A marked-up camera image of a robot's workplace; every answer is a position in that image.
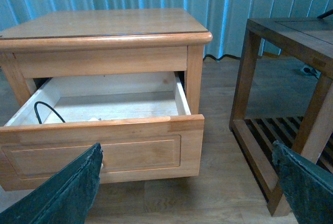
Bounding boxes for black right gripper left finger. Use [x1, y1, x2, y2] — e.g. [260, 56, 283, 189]
[1, 143, 103, 223]

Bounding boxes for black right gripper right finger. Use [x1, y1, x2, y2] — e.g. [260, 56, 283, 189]
[272, 141, 332, 223]

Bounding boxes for white charger with black cable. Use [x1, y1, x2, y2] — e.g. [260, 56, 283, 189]
[34, 101, 107, 124]

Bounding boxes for wooden drawer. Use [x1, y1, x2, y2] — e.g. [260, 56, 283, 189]
[1, 72, 204, 191]

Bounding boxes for dark wooden side table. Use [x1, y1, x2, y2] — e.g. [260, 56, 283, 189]
[229, 18, 332, 217]

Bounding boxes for wooden nightstand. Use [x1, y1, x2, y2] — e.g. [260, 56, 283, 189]
[1, 8, 213, 114]

